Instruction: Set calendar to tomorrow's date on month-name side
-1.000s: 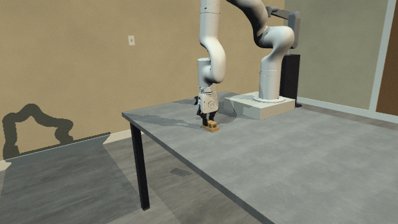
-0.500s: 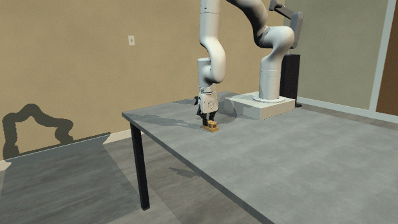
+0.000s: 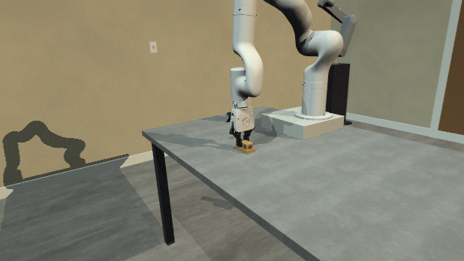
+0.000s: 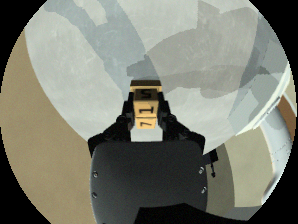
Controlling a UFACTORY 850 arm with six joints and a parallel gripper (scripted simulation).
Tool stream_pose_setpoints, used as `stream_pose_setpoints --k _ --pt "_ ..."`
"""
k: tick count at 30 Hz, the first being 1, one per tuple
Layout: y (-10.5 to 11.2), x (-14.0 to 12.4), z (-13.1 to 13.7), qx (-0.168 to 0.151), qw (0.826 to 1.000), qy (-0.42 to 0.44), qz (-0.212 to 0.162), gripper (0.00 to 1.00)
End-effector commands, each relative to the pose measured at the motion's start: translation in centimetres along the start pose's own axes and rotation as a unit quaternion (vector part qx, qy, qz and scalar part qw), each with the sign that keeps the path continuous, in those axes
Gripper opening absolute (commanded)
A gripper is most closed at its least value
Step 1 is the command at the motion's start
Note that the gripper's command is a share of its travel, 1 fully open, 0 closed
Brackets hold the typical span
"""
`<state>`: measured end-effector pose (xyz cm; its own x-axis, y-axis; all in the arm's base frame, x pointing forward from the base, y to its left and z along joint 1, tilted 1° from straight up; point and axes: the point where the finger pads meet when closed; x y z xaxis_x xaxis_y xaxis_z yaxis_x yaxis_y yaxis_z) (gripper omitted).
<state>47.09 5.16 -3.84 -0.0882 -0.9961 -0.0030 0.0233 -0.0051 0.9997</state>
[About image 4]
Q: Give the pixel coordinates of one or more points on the wooden number cube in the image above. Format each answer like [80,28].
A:
[145,122]
[146,102]

